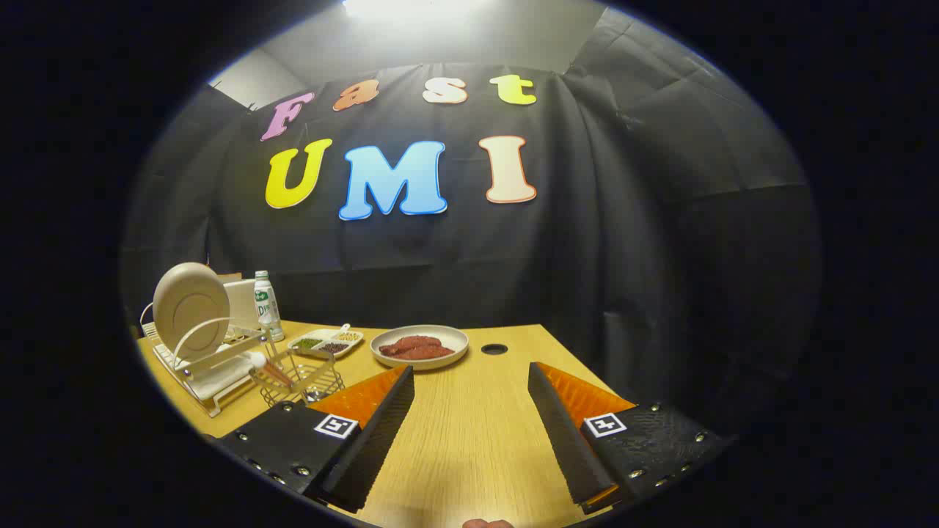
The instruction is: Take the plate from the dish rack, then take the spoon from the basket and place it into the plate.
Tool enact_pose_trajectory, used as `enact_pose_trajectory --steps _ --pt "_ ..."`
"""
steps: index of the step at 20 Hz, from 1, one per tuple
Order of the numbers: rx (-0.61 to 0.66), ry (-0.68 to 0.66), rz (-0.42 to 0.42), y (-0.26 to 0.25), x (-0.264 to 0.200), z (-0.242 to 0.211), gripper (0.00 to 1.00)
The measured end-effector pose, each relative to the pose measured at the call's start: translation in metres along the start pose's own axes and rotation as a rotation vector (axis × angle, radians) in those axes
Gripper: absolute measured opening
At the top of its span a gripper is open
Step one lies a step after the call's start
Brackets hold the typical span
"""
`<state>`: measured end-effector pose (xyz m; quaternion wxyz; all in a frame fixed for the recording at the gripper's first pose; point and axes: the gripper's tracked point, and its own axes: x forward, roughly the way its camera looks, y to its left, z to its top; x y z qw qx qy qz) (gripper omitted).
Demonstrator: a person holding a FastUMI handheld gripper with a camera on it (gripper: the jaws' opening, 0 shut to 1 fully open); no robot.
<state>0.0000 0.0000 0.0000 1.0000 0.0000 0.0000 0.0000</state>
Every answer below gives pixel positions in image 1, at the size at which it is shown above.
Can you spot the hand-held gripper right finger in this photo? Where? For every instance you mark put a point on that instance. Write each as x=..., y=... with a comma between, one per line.
x=565, y=440

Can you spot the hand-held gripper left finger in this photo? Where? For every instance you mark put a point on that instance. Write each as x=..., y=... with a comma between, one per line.
x=374, y=440

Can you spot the beige round plate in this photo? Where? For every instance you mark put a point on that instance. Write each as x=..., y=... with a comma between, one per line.
x=189, y=308

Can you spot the divided dish of beans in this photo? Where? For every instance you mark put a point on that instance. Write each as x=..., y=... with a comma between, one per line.
x=326, y=342

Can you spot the beige plate with meat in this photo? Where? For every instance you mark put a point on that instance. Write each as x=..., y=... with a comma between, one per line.
x=455, y=339

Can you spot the brown meat piece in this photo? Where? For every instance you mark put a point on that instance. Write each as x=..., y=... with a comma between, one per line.
x=433, y=353
x=407, y=343

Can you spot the white and green bottle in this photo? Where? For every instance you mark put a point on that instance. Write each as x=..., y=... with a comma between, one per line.
x=268, y=308

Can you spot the black backdrop cloth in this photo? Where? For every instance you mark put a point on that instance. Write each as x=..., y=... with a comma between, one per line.
x=587, y=257

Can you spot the white toaster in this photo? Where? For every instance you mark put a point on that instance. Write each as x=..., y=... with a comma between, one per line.
x=242, y=304

